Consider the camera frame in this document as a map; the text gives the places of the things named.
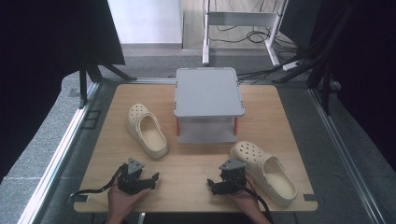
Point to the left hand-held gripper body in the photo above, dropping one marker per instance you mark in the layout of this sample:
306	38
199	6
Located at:
130	182

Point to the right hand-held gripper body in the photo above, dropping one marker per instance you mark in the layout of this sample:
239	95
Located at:
233	174

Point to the cream foam clog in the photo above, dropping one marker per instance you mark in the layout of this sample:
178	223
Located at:
249	152
137	115

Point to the grey two-tier shoe rack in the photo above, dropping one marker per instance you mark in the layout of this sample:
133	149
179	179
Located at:
207	93

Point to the person's left hand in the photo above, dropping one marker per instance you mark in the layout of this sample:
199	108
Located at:
123	203

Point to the person's right hand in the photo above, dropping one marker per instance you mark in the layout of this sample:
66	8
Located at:
247	202

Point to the metal table leg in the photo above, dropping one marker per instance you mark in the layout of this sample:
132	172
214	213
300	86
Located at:
142	218

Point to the black tape strip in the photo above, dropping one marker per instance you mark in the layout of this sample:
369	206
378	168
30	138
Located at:
82	198

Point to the black tripod stand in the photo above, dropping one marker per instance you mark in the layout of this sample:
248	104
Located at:
82	84
323	77

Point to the white power strip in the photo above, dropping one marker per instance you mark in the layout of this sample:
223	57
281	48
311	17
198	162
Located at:
291	65

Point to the dark curtain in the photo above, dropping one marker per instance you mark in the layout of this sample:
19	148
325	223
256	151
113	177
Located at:
46	46
367	62

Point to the aluminium frame rail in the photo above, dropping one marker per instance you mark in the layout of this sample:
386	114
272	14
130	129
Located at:
53	165
345	158
140	80

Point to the white metal desk frame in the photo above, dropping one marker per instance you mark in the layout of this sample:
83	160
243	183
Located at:
239	18

